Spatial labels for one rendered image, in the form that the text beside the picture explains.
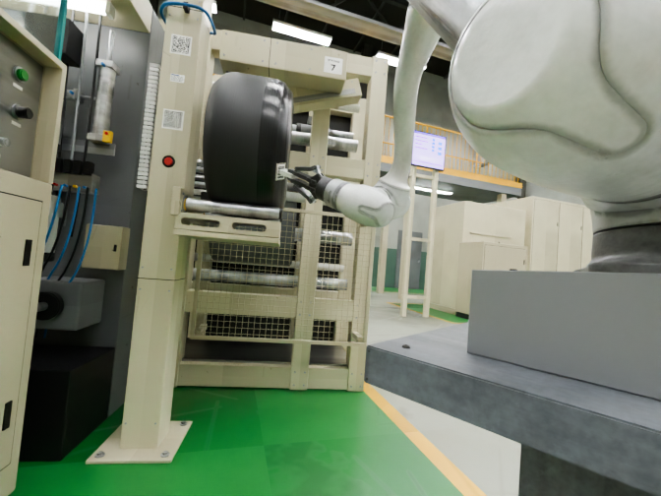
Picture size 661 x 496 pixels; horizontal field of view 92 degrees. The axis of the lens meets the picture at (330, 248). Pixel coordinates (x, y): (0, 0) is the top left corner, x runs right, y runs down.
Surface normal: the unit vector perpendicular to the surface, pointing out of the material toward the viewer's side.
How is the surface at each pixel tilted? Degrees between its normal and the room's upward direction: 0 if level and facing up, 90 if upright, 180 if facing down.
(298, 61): 90
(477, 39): 97
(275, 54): 90
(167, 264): 90
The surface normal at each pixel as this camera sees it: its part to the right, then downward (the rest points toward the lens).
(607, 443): -0.68, -0.09
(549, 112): -0.32, 0.73
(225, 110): 0.16, -0.13
